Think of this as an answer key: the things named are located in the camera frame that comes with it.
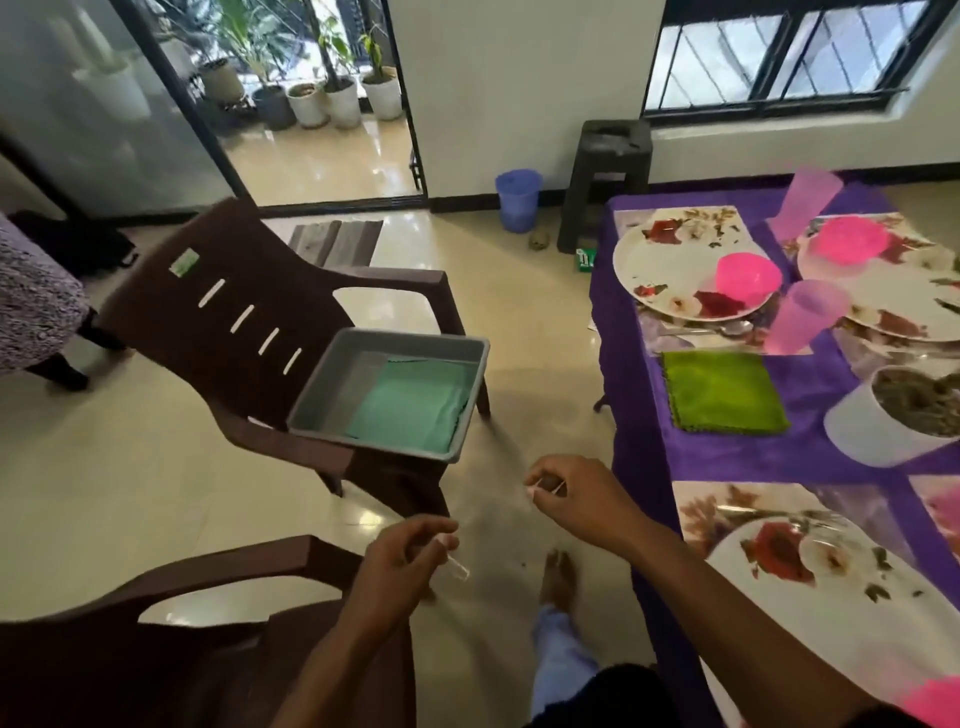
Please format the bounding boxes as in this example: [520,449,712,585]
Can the teal zigzag edged cloth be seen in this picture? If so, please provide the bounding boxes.
[341,358,481,457]

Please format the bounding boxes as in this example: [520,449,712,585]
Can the person's right hand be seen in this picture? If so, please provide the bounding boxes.
[523,455,654,556]

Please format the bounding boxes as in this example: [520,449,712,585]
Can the person's light blue trousers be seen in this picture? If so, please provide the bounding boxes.
[530,605,601,721]

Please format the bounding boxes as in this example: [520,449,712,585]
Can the light pink plastic cup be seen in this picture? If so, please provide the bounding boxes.
[763,279,851,356]

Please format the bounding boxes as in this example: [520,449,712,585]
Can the person's black shirt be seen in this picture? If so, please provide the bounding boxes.
[524,663,931,728]

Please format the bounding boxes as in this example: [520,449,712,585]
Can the black plastic stool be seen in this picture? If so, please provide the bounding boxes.
[556,118,654,255]

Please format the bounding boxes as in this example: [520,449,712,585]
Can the grey striped doormat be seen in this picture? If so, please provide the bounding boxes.
[288,218,384,269]

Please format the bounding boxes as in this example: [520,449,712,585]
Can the person's right foot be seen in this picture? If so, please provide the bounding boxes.
[539,549,579,613]

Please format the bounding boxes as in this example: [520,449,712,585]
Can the black barred window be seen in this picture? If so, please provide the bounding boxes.
[643,0,960,125]

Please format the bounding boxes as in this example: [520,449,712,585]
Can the person's right forearm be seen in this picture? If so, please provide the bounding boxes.
[622,524,879,728]

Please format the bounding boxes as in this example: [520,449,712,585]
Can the dark grey outdoor plant pot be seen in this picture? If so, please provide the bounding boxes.
[251,83,296,133]

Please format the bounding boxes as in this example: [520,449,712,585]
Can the brown plastic armchair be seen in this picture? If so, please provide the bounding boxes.
[0,533,418,728]
[97,198,493,519]

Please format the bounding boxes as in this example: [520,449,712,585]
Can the black framed glass door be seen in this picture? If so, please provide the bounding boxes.
[0,0,429,223]

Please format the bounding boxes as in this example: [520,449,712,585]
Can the white rose print plate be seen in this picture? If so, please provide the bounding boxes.
[704,517,960,706]
[796,217,960,344]
[612,217,781,322]

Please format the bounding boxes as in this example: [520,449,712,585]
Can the steel spoon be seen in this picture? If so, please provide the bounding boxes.
[663,320,755,337]

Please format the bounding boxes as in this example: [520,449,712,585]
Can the grey patterned hanging cloth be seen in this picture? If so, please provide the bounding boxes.
[0,213,125,391]

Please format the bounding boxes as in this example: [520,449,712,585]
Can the person's left hand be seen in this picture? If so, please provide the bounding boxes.
[341,515,460,639]

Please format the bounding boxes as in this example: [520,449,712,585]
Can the blue plastic bucket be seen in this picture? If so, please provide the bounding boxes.
[494,168,544,234]

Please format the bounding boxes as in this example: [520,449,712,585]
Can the floral print placemat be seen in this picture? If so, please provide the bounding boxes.
[672,479,960,728]
[929,476,960,564]
[613,206,815,358]
[764,213,960,361]

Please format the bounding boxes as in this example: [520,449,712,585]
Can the black backpack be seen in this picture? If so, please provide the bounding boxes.
[7,209,140,279]

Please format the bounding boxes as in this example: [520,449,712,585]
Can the green plant in white pot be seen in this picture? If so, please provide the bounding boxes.
[823,363,960,470]

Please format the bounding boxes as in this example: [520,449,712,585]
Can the grey plastic tub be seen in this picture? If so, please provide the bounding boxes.
[287,327,491,464]

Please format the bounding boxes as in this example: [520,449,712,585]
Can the white outdoor plant pot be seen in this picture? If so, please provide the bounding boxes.
[286,80,329,130]
[359,71,404,121]
[322,74,363,130]

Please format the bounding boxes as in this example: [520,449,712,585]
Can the green ribbed mat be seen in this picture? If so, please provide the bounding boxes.
[661,350,791,436]

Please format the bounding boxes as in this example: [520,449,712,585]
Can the purple tablecloth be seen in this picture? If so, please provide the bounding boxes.
[588,183,960,728]

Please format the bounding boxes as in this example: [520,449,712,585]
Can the beige outdoor plant pot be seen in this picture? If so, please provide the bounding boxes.
[198,58,247,105]

